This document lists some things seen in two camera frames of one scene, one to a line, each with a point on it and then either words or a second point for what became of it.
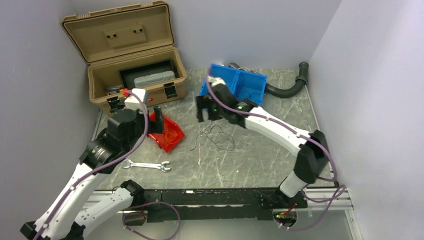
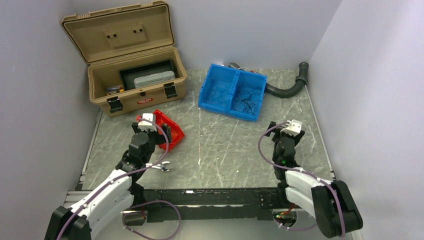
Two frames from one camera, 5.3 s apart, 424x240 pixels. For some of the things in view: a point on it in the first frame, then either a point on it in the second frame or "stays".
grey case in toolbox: (157, 78) stays
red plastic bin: (172, 137) stays
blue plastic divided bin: (243, 85) stays
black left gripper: (157, 126) -> (159, 137)
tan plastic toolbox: (127, 47) stays
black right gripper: (204, 102) -> (278, 133)
